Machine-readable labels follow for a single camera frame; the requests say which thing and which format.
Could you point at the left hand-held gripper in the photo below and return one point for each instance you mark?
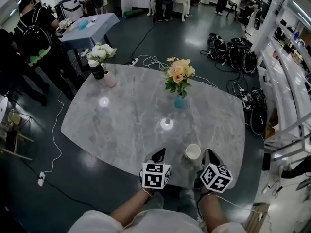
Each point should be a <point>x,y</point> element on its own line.
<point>155,176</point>

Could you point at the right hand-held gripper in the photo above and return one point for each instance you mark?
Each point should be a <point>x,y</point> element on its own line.
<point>216,178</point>

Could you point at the person's right forearm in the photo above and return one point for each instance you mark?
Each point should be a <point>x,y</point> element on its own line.
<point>213,212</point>

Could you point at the person's left forearm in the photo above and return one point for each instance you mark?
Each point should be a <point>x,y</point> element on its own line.
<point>126,207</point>

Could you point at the person's legs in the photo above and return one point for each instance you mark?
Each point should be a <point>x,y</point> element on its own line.
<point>177,198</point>

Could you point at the blue vase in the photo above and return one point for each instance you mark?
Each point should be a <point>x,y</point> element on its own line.
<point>179,103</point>

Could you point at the cardboard box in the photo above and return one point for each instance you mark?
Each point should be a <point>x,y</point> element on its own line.
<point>271,130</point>

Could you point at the person's white shirt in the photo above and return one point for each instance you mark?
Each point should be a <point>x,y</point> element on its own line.
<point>155,223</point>

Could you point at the white power strip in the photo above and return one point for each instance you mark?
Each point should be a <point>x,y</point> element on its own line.
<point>41,178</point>
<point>243,94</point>
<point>134,61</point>

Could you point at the yellow flower bouquet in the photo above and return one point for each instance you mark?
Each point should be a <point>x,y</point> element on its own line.
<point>179,75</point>

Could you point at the black bottle white lid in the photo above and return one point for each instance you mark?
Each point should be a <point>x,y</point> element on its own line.
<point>96,70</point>

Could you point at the white flower bouquet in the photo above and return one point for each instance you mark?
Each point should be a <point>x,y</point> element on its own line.
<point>100,52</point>

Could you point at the green rolled mat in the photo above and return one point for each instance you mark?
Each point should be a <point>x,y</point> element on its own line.
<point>133,13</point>

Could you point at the cloth-covered table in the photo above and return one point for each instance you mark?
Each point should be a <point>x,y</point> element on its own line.
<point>90,29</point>

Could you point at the wooden chair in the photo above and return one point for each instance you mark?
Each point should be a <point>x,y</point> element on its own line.
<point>13,142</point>

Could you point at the beige waste bin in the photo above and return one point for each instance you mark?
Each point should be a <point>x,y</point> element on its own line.
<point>13,116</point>

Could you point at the small white object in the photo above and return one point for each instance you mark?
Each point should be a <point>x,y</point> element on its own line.
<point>93,19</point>

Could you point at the teal pouch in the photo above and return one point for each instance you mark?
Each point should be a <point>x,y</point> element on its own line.
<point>82,24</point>

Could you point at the white flower arrangement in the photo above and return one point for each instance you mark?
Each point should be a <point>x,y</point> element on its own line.
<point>65,24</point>

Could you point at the round white table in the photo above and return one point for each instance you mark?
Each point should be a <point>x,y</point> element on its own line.
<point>2,108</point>

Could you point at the backpack with reflective stripe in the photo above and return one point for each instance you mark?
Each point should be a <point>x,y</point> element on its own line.
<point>36,44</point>

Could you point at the white steel frame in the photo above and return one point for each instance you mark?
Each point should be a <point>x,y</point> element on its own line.
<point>279,81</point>

